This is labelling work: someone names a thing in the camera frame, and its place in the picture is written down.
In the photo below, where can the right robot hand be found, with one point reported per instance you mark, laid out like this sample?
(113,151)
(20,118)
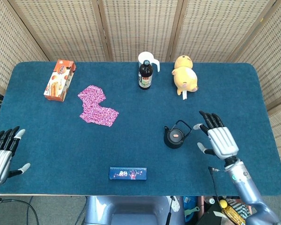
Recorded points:
(221,140)

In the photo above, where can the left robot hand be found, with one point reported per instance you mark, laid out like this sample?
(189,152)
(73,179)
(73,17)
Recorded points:
(0,150)

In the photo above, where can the black kettle lid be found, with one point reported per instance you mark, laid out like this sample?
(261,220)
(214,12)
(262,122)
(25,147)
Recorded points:
(175,136)

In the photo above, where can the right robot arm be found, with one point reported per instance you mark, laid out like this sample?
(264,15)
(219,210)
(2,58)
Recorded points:
(248,187)

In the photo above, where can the black cast iron teapot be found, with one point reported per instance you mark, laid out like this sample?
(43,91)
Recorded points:
(175,137)

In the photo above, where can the cluttered floor items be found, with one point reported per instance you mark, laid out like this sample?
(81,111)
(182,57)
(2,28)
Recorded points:
(221,209)

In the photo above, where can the yellow plush toy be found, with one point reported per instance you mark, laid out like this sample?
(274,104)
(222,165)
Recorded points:
(185,76)

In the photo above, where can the blue table mat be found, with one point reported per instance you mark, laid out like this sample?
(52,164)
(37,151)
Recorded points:
(131,145)

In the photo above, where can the orange snack box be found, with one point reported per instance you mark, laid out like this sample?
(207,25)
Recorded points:
(59,80)

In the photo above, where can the blue printed flat box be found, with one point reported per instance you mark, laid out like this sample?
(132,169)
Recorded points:
(127,173)

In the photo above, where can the dark glass bottle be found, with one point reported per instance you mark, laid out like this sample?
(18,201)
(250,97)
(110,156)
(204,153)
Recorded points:
(145,76)

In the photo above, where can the pink patterned cloth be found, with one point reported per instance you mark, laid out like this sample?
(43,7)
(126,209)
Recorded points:
(96,106)

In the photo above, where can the white plastic pitcher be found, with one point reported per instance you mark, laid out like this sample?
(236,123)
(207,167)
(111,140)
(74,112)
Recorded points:
(152,61)

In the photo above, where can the grey robot torso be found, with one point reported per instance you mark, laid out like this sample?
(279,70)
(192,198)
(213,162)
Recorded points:
(131,211)

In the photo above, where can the woven folding screen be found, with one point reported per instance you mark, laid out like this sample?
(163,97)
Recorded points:
(140,28)

